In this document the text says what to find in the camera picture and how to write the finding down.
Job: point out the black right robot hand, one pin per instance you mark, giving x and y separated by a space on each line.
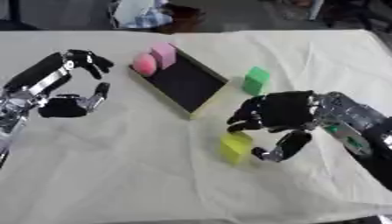
284 110

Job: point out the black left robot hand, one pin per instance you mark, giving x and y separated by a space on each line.
37 71

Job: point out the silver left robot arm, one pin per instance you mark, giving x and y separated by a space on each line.
11 115

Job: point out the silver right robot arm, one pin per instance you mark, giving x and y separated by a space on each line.
352 128

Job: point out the open box with black inside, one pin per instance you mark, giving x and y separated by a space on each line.
184 82

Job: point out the green block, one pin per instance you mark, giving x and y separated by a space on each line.
254 80

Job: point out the yellow block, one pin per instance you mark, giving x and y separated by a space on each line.
235 147

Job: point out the pink ball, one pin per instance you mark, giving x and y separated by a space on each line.
144 64

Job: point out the pink block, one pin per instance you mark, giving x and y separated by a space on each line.
164 54

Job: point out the chair with clothes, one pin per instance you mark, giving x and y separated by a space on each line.
153 14

